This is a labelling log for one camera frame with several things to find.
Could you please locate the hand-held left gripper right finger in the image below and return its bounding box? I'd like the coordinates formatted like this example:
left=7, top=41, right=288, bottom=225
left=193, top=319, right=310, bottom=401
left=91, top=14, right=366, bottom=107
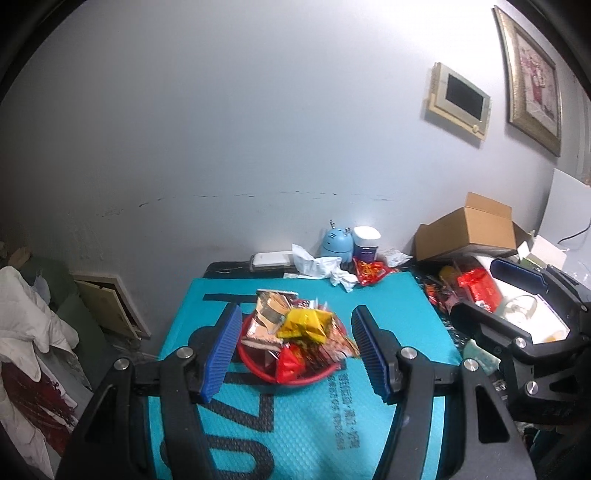
left=351, top=305, right=539, bottom=480

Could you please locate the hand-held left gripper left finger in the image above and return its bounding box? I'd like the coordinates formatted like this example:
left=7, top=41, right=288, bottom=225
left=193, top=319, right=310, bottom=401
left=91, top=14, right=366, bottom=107
left=55, top=304, right=244, bottom=480

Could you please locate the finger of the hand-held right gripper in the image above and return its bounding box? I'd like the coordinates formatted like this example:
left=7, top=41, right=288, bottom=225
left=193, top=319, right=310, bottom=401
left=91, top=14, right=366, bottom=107
left=450, top=300, right=583, bottom=365
left=490, top=257, right=591, bottom=319

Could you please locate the white red snack packet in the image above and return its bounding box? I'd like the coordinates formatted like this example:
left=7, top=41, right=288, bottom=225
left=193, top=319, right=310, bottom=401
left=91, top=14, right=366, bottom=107
left=302, top=330, right=361, bottom=372

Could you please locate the red plastic basket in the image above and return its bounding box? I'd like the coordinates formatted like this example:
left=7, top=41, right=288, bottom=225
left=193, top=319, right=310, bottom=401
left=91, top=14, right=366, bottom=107
left=238, top=299, right=352, bottom=386

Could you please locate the peanut snack packet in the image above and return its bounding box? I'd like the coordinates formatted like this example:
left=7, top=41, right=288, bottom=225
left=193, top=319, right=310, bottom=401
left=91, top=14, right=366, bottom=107
left=240, top=290, right=298, bottom=352

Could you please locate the small red snack packet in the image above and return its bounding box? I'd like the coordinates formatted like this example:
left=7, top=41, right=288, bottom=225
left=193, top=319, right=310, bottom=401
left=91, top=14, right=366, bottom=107
left=276, top=345, right=308, bottom=384

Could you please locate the yellow snack packet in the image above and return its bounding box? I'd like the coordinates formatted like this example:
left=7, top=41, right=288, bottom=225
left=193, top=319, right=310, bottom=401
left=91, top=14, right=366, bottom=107
left=277, top=308, right=335, bottom=343

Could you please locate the white carton box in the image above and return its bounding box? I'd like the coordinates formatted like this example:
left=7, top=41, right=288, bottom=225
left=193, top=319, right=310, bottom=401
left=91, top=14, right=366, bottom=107
left=517, top=235, right=571, bottom=268

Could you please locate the shiny red packet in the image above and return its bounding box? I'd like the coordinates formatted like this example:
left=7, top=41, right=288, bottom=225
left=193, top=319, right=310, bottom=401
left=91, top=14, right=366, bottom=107
left=457, top=268, right=502, bottom=315

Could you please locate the orange packet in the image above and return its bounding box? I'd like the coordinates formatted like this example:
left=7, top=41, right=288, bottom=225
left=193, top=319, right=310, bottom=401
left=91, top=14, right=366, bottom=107
left=425, top=277, right=455, bottom=315

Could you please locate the cardboard box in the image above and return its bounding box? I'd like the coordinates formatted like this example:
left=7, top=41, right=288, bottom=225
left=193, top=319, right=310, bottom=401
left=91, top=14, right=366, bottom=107
left=412, top=193, right=536, bottom=263

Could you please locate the small crumpled white tissue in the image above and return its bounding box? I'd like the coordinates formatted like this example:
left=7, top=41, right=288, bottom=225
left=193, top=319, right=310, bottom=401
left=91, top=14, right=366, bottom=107
left=330, top=270, right=358, bottom=294

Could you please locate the red yellow print packet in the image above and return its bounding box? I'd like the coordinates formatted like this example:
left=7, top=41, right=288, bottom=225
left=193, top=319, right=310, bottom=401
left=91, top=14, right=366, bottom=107
left=353, top=258, right=393, bottom=288

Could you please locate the white board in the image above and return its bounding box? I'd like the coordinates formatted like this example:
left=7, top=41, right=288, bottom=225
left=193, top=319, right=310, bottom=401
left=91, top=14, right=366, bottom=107
left=540, top=168, right=591, bottom=252

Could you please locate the teal bubble mat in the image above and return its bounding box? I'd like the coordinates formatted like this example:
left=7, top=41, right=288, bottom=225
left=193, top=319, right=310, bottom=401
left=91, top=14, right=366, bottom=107
left=148, top=271, right=462, bottom=480

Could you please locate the white printed wrapper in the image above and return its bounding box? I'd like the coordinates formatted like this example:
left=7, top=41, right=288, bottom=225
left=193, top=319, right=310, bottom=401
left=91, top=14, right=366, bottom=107
left=381, top=248, right=414, bottom=268

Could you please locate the large white tissue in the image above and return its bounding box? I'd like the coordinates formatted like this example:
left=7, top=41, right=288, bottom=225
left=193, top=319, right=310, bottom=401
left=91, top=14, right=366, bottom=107
left=292, top=244, right=342, bottom=280

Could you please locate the white flat box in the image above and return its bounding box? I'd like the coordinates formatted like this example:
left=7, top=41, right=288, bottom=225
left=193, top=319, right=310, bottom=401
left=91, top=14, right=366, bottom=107
left=250, top=251, right=294, bottom=271

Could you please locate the white lid jar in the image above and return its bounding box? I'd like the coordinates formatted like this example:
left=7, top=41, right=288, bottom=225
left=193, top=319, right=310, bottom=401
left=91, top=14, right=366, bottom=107
left=353, top=226, right=382, bottom=260

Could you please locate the blue deer humidifier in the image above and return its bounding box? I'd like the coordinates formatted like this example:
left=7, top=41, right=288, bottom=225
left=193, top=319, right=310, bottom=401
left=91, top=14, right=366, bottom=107
left=320, top=220, right=354, bottom=258

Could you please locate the green cushion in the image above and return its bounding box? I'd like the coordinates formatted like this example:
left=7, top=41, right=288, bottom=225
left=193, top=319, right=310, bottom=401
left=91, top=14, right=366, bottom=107
left=21, top=256, right=81, bottom=319

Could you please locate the white jacket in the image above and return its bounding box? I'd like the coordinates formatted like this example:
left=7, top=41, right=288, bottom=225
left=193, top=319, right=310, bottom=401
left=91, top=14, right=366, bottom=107
left=0, top=265, right=80, bottom=370

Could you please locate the framed picture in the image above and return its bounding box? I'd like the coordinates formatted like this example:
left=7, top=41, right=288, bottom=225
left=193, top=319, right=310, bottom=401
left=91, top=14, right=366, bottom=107
left=492, top=6, right=563, bottom=158

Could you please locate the white cloth with red print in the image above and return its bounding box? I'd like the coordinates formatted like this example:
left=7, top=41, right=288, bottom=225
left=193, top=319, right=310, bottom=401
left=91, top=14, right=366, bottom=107
left=0, top=355, right=93, bottom=476

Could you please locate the beige wall panel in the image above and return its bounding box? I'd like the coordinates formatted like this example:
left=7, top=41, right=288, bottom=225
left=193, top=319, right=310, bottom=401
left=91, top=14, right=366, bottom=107
left=71, top=272, right=152, bottom=341

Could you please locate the wall intercom panel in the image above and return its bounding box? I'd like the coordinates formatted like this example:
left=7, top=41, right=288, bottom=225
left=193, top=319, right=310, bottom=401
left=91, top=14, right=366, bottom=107
left=425, top=62, right=492, bottom=141

